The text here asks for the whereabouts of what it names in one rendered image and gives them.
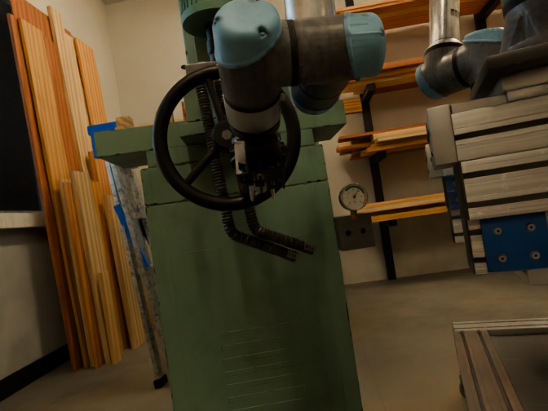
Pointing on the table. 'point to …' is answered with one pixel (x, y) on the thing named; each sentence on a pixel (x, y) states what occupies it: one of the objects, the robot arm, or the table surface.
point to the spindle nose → (209, 41)
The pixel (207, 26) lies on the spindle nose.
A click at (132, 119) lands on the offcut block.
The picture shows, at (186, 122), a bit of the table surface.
